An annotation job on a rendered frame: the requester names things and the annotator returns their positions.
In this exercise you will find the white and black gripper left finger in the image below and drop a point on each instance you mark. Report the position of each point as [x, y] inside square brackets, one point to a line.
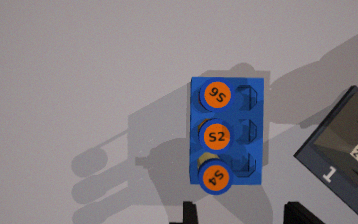
[189, 214]

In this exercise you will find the blue tube rack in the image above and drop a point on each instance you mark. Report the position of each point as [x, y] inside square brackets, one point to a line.
[246, 124]

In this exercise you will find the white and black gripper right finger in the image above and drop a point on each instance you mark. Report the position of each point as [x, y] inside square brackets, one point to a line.
[296, 213]

